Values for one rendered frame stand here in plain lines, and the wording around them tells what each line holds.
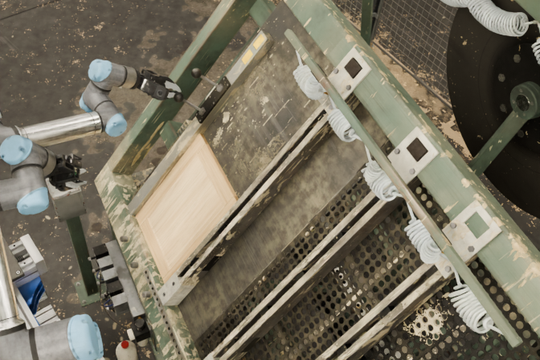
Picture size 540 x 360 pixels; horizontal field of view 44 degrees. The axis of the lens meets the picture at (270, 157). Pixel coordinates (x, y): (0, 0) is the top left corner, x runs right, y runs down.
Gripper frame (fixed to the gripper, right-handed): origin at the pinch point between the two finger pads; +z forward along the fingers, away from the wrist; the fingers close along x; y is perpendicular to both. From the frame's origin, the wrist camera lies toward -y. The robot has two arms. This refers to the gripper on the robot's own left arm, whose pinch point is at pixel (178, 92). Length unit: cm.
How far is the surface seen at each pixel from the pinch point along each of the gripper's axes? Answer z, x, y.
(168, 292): 5, 66, -32
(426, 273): 6, 2, -117
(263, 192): 5, 12, -54
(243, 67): 8.1, -19.0, -18.5
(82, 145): 63, 83, 148
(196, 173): 10.5, 25.3, -14.9
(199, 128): 8.7, 9.3, -8.6
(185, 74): 8.8, -4.8, 11.8
